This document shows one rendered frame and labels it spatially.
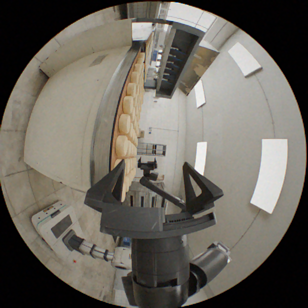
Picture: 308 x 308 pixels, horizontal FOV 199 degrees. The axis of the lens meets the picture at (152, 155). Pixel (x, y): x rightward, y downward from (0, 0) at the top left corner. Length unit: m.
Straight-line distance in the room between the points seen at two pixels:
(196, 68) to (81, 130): 0.75
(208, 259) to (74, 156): 0.33
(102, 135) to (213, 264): 0.31
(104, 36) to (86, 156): 0.62
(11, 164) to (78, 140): 0.82
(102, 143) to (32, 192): 0.96
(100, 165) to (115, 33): 0.63
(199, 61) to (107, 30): 0.57
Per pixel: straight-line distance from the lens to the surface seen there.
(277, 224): 2.26
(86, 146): 0.24
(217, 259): 0.16
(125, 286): 0.19
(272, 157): 2.00
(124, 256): 0.88
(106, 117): 0.24
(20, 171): 1.00
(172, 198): 0.75
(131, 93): 0.27
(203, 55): 0.72
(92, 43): 0.70
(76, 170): 0.26
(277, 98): 2.32
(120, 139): 0.20
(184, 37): 0.69
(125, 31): 0.61
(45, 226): 0.94
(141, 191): 3.65
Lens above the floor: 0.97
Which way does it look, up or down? 5 degrees up
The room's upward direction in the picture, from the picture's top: 94 degrees clockwise
